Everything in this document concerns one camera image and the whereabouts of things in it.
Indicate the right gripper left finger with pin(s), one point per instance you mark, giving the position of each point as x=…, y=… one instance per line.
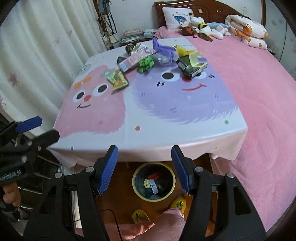
x=93, y=181

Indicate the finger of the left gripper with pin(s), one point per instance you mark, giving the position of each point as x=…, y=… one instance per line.
x=46, y=139
x=27, y=125

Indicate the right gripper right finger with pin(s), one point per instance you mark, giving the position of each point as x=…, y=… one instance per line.
x=197, y=182

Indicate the green yellow snack wrapper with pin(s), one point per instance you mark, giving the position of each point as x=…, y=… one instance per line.
x=118, y=80

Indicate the small black packet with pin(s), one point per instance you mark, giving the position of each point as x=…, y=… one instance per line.
x=120, y=59

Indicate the green biscuit box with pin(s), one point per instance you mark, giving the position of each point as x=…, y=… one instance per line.
x=192, y=64

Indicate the black yellow wrapper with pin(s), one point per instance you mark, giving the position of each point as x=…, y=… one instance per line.
x=129, y=48

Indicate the green paper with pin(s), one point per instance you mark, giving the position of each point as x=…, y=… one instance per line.
x=145, y=65

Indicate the yellow snack bag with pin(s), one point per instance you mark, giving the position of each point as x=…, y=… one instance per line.
x=182, y=51

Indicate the strawberry milk carton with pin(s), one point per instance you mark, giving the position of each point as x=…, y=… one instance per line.
x=134, y=59

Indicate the white paper bag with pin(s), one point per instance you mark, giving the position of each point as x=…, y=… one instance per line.
x=139, y=48

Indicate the purple plastic bag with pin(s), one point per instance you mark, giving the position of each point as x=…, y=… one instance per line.
x=162, y=49

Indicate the yellow rimmed trash bin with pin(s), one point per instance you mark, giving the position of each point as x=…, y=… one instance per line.
x=153, y=182

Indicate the person's left hand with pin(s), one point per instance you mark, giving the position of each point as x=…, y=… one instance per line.
x=12, y=194

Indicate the right yellow slipper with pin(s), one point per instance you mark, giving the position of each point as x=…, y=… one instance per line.
x=179, y=203

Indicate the yellow slipper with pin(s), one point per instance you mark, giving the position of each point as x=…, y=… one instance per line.
x=179, y=203
x=139, y=216

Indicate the left yellow slipper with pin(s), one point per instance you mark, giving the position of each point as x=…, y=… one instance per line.
x=139, y=216

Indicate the cream curtain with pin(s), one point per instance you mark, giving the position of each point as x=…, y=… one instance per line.
x=44, y=45

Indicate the pink bed cover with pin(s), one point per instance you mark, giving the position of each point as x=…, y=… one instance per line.
x=264, y=157

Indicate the nightstand with books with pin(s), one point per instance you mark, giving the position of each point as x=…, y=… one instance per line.
x=136, y=36

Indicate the plush toy pile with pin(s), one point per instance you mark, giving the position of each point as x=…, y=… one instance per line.
x=198, y=28

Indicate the folded cartoon quilt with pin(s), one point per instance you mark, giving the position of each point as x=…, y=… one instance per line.
x=247, y=31

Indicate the white pink pillow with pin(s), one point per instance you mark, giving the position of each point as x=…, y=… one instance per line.
x=177, y=18

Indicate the wooden headboard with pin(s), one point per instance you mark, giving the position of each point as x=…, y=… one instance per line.
x=215, y=11

